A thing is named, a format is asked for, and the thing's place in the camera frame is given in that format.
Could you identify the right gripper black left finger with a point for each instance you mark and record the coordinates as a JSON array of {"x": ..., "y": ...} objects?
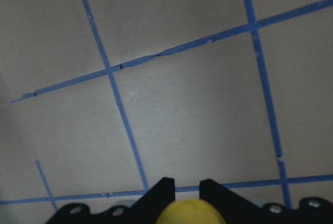
[{"x": 145, "y": 210}]

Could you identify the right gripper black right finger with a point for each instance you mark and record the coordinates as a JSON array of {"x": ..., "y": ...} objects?
[{"x": 236, "y": 209}]

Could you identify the yellow push button switch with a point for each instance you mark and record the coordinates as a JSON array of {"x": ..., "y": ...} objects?
[{"x": 190, "y": 211}]

